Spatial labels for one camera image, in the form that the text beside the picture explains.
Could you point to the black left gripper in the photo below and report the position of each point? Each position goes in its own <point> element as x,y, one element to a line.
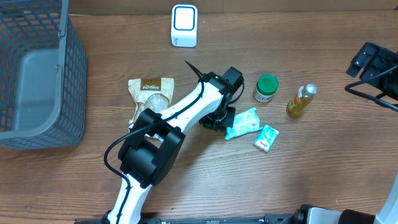
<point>229,123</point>

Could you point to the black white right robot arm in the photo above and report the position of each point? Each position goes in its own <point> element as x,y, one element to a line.
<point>357,151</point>

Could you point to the teal snack bar wrapper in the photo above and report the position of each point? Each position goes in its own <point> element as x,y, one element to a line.
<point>244,123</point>

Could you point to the beige PanTree snack pouch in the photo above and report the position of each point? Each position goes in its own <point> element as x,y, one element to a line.
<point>153,93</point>

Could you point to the grey plastic mesh basket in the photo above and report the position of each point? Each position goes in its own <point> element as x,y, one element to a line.
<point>43,76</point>

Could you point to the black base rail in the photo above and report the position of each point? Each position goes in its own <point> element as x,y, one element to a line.
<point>267,219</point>

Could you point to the green lid white jar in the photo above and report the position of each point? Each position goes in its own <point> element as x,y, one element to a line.
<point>265,89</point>

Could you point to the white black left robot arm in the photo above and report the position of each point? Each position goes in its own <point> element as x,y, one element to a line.
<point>149,150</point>

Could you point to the teal tissue pack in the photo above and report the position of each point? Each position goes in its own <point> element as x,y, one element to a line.
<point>266,138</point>

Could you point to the yellow liquid bottle silver cap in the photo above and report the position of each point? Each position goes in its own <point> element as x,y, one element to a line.
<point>303,97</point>

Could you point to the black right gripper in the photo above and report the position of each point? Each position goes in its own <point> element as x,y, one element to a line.
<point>364,59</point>

